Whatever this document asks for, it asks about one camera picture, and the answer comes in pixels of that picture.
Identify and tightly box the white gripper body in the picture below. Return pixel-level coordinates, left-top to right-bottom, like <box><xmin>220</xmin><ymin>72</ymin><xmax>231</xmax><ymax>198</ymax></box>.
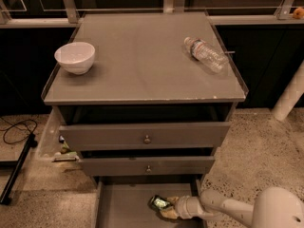
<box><xmin>175</xmin><ymin>196</ymin><xmax>202</xmax><ymax>219</ymax></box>

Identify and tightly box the grey bottom drawer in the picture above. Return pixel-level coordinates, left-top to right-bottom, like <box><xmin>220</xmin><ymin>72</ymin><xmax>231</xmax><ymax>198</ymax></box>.
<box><xmin>92</xmin><ymin>175</ymin><xmax>207</xmax><ymax>228</ymax></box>

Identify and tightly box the clear plastic side bin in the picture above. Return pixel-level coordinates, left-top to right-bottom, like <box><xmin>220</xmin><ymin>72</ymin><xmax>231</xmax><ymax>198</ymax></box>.
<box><xmin>35</xmin><ymin>112</ymin><xmax>78</xmax><ymax>162</ymax></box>

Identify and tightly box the metal railing frame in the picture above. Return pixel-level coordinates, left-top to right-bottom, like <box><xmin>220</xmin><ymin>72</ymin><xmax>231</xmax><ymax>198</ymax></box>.
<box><xmin>0</xmin><ymin>0</ymin><xmax>304</xmax><ymax>29</ymax></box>

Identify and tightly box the clear plastic water bottle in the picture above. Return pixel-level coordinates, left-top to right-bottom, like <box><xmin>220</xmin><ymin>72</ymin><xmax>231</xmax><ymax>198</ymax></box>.
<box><xmin>184</xmin><ymin>37</ymin><xmax>229</xmax><ymax>73</ymax></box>

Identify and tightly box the grey middle drawer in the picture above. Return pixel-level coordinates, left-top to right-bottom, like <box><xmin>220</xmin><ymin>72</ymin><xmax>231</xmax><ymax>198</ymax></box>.
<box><xmin>79</xmin><ymin>156</ymin><xmax>215</xmax><ymax>176</ymax></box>

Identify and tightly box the grey drawer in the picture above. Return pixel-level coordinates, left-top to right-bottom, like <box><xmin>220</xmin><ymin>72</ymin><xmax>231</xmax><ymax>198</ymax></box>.
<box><xmin>79</xmin><ymin>156</ymin><xmax>215</xmax><ymax>176</ymax></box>
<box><xmin>59</xmin><ymin>122</ymin><xmax>230</xmax><ymax>151</ymax></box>
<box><xmin>92</xmin><ymin>175</ymin><xmax>207</xmax><ymax>228</ymax></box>

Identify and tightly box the white ceramic bowl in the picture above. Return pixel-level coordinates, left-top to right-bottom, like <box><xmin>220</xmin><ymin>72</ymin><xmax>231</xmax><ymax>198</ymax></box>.
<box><xmin>54</xmin><ymin>42</ymin><xmax>96</xmax><ymax>75</ymax></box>

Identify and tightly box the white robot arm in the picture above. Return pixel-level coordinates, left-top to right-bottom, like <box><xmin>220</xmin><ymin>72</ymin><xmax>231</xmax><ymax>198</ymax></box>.
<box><xmin>161</xmin><ymin>105</ymin><xmax>303</xmax><ymax>228</ymax></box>

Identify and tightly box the crushed green soda can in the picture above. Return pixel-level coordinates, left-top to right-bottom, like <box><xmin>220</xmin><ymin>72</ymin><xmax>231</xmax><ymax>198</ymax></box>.
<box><xmin>149</xmin><ymin>195</ymin><xmax>172</xmax><ymax>211</ymax></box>

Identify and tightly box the grey top drawer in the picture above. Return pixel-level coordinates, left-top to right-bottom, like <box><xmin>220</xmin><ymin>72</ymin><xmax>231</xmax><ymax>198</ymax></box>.
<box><xmin>59</xmin><ymin>122</ymin><xmax>230</xmax><ymax>151</ymax></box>

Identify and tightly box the grey drawer cabinet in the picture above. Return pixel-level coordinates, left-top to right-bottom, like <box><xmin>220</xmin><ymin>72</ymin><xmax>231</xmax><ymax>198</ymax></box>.
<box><xmin>41</xmin><ymin>11</ymin><xmax>249</xmax><ymax>228</ymax></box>

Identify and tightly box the small orange object on ledge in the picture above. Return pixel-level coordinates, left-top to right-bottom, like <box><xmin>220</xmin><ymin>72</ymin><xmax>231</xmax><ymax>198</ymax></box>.
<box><xmin>293</xmin><ymin>8</ymin><xmax>304</xmax><ymax>19</ymax></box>

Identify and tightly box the black floor stand bar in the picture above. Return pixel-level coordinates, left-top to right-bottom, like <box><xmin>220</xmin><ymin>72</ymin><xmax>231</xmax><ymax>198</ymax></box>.
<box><xmin>0</xmin><ymin>133</ymin><xmax>38</xmax><ymax>205</ymax></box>

